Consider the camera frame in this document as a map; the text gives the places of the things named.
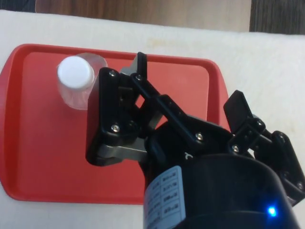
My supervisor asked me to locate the clear bottle with white cap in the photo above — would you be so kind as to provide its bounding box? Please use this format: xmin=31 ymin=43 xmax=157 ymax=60
xmin=56 ymin=52 xmax=109 ymax=111

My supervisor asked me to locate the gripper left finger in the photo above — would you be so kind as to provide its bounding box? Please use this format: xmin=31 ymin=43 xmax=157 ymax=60
xmin=85 ymin=51 xmax=208 ymax=167

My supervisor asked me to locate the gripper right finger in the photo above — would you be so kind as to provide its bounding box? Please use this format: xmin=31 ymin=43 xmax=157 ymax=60
xmin=223 ymin=90 xmax=305 ymax=207

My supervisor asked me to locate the red tray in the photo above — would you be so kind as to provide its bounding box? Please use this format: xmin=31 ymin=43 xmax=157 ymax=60
xmin=0 ymin=43 xmax=230 ymax=206

